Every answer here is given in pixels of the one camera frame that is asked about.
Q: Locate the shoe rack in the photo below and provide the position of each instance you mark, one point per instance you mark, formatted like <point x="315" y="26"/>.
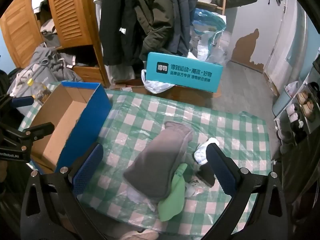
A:
<point x="310" y="130"/>

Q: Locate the blue cardboard box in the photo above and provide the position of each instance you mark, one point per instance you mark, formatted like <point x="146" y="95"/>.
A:
<point x="95" y="110"/>

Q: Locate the grey hoodie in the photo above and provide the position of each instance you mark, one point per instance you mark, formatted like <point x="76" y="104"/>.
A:
<point x="53" y="60"/>

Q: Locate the group of assorted shoes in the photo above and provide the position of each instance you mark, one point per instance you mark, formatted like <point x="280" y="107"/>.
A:
<point x="306" y="103"/>

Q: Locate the yellow capped plastic bottle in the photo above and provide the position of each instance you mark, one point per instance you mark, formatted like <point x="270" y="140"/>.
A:
<point x="37" y="91"/>

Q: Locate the white plastic bag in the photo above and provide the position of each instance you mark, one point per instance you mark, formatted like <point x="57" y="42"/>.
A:
<point x="156" y="85"/>
<point x="191" y="188"/>

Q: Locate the dark blue jacket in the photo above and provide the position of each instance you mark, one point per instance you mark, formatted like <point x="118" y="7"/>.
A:
<point x="183" y="12"/>

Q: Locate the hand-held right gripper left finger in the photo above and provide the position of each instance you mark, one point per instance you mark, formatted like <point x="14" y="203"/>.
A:
<point x="87" y="172"/>

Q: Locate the black coat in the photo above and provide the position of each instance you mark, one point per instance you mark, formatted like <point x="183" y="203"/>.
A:
<point x="120" y="22"/>

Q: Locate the small white bag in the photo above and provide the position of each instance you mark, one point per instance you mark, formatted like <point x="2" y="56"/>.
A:
<point x="291" y="88"/>

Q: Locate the green checkered tablecloth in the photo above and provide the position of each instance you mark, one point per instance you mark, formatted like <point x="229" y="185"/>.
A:
<point x="150" y="120"/>

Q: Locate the teal printed box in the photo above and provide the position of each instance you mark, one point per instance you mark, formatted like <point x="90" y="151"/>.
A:
<point x="185" y="72"/>

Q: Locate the light blue bin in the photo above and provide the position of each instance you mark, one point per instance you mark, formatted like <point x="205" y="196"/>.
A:
<point x="282" y="103"/>

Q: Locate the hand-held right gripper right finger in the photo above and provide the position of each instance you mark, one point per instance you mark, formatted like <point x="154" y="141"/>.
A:
<point x="221" y="170"/>

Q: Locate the blue plastic bag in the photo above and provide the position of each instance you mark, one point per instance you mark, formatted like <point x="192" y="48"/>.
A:
<point x="207" y="30"/>

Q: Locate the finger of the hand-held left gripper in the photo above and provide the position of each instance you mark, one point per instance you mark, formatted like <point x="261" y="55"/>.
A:
<point x="40" y="130"/>
<point x="23" y="102"/>

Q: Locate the wooden louvered wardrobe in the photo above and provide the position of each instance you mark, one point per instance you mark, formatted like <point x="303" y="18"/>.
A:
<point x="72" y="12"/>

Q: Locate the green cloth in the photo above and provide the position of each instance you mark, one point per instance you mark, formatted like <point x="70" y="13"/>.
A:
<point x="173" y="197"/>

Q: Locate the grey fabric bag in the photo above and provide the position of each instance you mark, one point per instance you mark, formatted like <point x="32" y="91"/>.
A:
<point x="37" y="75"/>

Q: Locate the olive green jacket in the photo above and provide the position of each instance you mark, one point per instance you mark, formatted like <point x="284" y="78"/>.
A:
<point x="157" y="17"/>

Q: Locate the white sock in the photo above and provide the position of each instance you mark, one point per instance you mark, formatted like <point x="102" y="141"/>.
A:
<point x="203" y="151"/>

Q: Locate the folded grey clothes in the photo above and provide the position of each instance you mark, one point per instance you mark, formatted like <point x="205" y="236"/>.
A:
<point x="50" y="33"/>

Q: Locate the grey sock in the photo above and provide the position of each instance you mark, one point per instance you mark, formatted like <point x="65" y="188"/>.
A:
<point x="160" y="160"/>

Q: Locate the dark cloth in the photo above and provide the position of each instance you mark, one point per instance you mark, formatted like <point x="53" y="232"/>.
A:
<point x="206" y="178"/>

